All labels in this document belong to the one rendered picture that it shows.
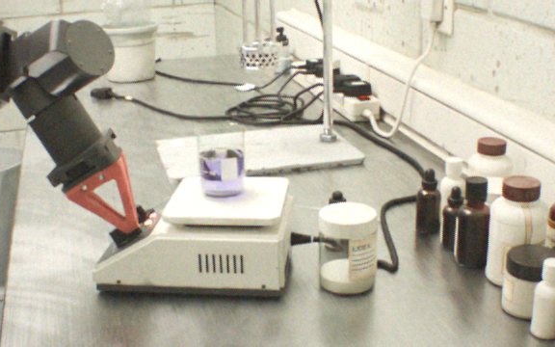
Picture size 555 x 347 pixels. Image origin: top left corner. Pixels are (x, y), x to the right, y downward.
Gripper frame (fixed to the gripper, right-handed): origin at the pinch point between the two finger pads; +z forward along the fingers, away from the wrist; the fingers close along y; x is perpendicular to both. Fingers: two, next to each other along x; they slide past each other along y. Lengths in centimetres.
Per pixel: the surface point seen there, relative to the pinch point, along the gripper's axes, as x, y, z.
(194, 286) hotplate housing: -2.7, -4.2, 8.4
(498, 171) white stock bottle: -38.5, 8.1, 20.1
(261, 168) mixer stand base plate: -13.5, 32.4, 9.7
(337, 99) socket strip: -31, 65, 14
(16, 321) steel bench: 13.5, -7.4, 1.0
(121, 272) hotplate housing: 2.8, -3.3, 3.3
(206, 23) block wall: -17, 246, -6
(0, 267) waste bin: 75, 150, 19
